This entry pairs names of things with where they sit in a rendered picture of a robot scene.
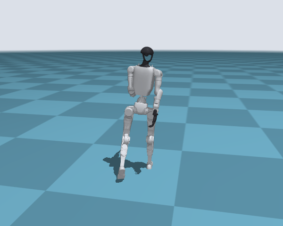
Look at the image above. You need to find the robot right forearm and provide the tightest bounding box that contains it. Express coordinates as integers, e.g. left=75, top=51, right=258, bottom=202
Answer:
left=152, top=89, right=163, bottom=113

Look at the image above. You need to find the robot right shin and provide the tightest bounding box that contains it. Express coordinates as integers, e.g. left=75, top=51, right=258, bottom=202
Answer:
left=147, top=136, right=154, bottom=165

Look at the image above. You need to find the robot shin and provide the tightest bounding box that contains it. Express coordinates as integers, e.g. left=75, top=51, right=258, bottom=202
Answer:
left=120, top=136, right=128, bottom=166
left=147, top=136, right=154, bottom=165

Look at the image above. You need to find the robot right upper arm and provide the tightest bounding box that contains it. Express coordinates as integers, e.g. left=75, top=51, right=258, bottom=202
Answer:
left=153, top=69, right=163, bottom=95

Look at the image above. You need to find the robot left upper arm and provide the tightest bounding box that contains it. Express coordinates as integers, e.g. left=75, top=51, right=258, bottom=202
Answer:
left=127, top=66, right=135, bottom=91

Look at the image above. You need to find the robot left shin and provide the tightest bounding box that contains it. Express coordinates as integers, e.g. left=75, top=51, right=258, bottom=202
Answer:
left=120, top=136, right=128, bottom=166

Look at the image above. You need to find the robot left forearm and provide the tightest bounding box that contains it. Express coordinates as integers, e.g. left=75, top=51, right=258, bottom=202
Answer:
left=127, top=87, right=136, bottom=97

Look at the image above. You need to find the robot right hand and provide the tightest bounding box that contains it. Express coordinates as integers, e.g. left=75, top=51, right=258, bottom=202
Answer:
left=149, top=109, right=158, bottom=128

